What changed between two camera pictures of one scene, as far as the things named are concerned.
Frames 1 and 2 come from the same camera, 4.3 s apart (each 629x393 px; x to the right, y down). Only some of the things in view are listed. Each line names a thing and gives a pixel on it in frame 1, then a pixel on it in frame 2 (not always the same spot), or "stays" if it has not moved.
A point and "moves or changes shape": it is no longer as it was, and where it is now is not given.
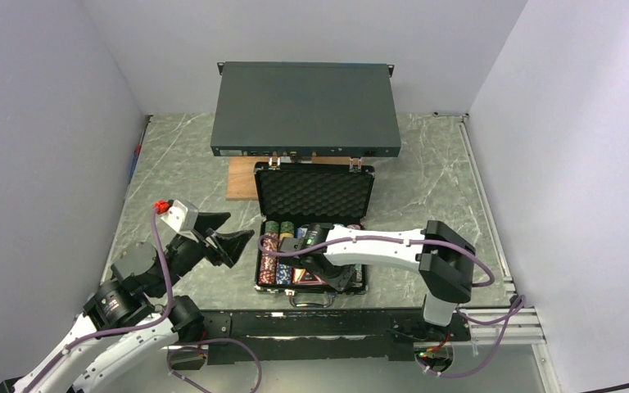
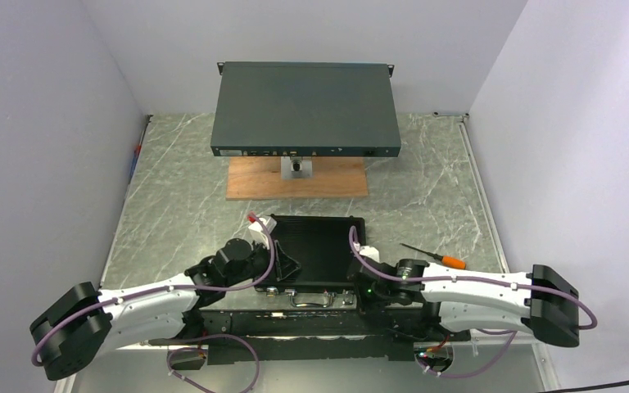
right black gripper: x=344 y=281 to x=367 y=304
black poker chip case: x=297 y=201 moves or changes shape
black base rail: x=323 y=335 stays
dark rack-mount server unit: x=305 y=109 stays
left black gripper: x=231 y=243 to x=285 y=264
